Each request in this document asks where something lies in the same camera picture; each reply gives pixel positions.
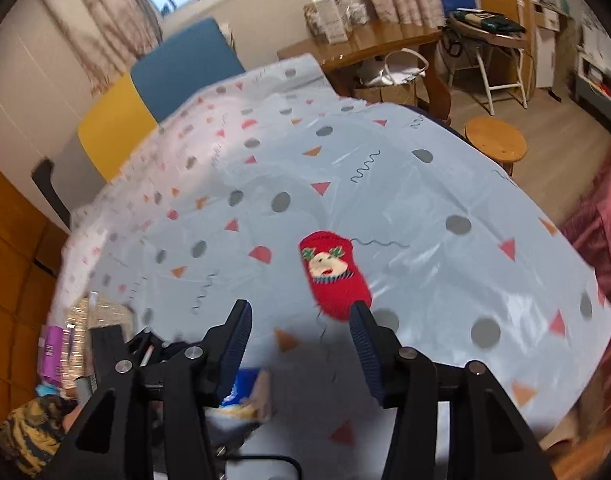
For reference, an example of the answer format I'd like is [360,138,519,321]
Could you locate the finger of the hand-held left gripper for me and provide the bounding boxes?
[127,329,187,374]

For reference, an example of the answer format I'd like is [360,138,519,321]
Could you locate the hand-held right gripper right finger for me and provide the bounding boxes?
[348,300,556,480]

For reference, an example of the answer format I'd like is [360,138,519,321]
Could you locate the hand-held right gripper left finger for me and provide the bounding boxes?
[60,299,254,480]

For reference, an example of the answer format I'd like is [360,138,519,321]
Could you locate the blue white packet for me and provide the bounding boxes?
[208,367,274,422]

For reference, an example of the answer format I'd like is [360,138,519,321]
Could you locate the red reindeer sock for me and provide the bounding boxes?
[299,230,373,322]

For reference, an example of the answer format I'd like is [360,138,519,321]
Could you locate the person's left forearm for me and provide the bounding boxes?
[0,394,84,480]

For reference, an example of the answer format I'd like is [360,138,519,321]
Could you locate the ornate silver tissue box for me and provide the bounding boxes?
[66,296,137,376]

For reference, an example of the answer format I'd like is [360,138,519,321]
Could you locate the purple carton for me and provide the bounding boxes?
[38,325,94,382]

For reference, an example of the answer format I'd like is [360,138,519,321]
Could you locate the orange wooden wardrobe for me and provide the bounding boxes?
[0,155,82,412]

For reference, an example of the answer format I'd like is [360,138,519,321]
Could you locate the patterned white tablecloth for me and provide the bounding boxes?
[48,55,611,480]

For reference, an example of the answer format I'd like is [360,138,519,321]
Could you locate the round wooden stool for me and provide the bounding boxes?
[464,116,528,177]

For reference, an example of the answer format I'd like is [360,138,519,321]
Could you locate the pink red blanket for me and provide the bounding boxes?
[560,130,611,412]

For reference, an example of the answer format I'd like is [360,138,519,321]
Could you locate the grey yellow blue sofa backrest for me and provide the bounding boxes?
[30,16,247,231]

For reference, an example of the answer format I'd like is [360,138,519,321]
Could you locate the brown wooden desk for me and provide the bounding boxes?
[278,22,454,127]

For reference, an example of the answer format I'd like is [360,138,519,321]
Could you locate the boxes on desk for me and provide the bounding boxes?
[304,0,369,44]

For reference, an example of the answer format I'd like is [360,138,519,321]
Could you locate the black green tool bag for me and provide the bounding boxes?
[448,9,527,37]

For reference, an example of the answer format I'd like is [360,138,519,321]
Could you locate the white shelf unit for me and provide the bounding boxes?
[573,10,611,132]

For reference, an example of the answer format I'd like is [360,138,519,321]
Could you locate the black cable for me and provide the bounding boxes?
[216,452,304,480]

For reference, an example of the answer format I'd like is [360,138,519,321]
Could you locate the white handled bag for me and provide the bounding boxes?
[355,49,429,107]

